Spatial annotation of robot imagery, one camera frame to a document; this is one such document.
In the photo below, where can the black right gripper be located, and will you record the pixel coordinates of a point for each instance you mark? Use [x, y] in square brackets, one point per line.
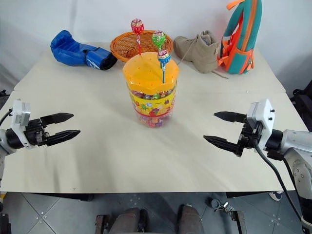
[248, 137]

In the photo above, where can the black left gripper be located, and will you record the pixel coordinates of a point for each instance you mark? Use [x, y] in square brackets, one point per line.
[35, 132]

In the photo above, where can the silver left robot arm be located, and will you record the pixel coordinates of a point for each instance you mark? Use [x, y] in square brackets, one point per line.
[11, 139]

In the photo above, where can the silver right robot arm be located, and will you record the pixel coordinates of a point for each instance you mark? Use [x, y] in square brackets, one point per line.
[296, 156]

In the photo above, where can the blue wrapped lollipop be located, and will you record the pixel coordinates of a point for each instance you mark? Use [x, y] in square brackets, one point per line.
[163, 57]

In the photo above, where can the green wrapped lollipop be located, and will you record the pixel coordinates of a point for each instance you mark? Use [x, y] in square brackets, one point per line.
[159, 39]

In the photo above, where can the red wrapped lollipop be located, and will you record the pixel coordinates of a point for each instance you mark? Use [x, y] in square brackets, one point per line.
[137, 26]

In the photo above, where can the black table support bar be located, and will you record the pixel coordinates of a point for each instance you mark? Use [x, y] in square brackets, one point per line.
[65, 196]
[246, 194]

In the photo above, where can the blue boxing glove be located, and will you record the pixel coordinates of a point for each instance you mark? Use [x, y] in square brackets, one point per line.
[73, 52]

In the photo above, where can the small metal clamp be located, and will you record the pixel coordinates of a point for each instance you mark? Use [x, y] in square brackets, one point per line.
[227, 207]

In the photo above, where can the tan lace-up boot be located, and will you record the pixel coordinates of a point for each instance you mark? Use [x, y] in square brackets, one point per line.
[202, 53]

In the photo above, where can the candy jar with orange lid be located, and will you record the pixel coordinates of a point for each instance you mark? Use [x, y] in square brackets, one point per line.
[151, 97]

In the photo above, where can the white and blue sneaker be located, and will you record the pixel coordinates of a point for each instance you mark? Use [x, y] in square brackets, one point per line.
[276, 195]

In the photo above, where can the teal and orange backpack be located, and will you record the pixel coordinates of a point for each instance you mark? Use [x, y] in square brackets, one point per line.
[243, 41]

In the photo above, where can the dark rounded shape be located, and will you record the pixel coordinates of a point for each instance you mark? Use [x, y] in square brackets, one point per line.
[191, 219]
[129, 220]

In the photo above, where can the orange wicker basket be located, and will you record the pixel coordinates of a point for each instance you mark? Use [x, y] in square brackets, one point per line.
[122, 46]

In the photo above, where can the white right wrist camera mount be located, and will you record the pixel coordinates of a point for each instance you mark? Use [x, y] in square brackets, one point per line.
[261, 114]

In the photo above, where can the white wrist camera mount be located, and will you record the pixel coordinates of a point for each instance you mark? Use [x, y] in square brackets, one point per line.
[261, 114]
[21, 114]

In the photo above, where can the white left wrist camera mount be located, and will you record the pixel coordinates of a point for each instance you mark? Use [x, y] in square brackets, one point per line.
[21, 114]

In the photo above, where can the dark metal frame post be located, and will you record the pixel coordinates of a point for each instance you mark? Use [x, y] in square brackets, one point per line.
[102, 224]
[240, 221]

